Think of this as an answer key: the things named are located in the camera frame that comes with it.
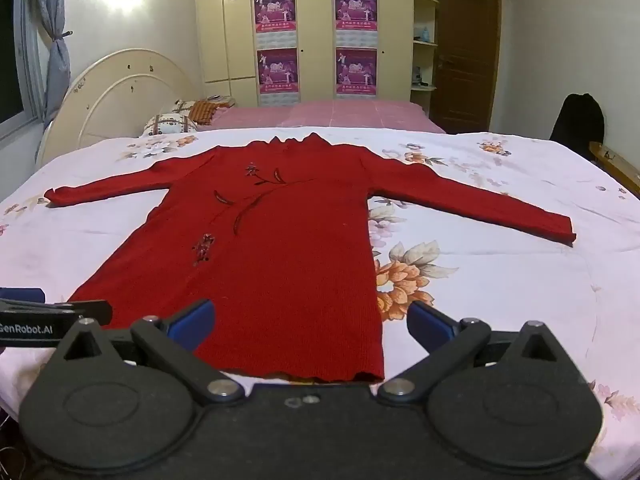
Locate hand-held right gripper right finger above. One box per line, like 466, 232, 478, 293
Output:
377, 300, 576, 406

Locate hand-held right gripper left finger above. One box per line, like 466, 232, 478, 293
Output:
47, 299, 247, 407

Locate red knit sweater dress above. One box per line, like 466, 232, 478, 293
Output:
44, 132, 577, 383

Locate white floral blanket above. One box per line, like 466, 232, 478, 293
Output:
0, 127, 640, 480

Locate white plaid pillow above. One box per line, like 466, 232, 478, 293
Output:
142, 114, 200, 137

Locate orange pillow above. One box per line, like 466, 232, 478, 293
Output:
190, 99, 225, 125

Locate pink bedsheet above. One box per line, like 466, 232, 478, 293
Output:
207, 99, 447, 135

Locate cream round bed headboard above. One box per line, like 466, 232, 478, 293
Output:
36, 49, 201, 167

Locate black jacket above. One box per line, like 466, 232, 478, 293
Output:
549, 93, 606, 161

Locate wooden furniture piece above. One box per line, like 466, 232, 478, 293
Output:
589, 141, 640, 196

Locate cream corner shelf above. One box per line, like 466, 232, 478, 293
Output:
411, 0, 440, 111

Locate brown wooden door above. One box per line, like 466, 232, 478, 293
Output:
431, 0, 502, 133

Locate window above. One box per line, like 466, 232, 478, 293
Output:
0, 0, 38, 136

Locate grey-blue curtain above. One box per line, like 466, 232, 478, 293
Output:
35, 0, 72, 128

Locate cream wardrobe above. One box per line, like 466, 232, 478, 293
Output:
194, 0, 530, 108

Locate purple wall poster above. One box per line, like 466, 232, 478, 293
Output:
336, 48, 378, 99
257, 49, 300, 107
335, 0, 378, 49
254, 0, 298, 50

